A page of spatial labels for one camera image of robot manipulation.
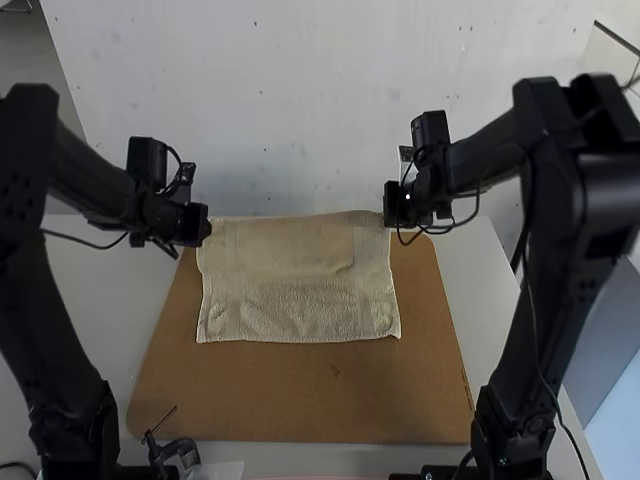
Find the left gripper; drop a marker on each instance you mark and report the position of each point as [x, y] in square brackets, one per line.
[187, 222]

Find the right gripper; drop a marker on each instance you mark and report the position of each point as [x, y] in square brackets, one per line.
[405, 205]

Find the pale towel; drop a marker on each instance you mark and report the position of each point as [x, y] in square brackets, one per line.
[295, 280]

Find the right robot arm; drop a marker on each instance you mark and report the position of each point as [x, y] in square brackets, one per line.
[560, 250]

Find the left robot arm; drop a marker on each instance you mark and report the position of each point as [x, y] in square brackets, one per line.
[45, 310]

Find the cork mat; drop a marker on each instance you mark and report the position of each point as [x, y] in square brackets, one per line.
[300, 390]

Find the black clamp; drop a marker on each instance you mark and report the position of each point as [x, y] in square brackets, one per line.
[156, 452]

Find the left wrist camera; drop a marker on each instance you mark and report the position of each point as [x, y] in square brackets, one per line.
[146, 162]

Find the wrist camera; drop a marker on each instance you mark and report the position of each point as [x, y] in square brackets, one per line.
[146, 162]
[430, 129]

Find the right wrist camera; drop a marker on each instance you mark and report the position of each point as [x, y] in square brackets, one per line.
[430, 129]

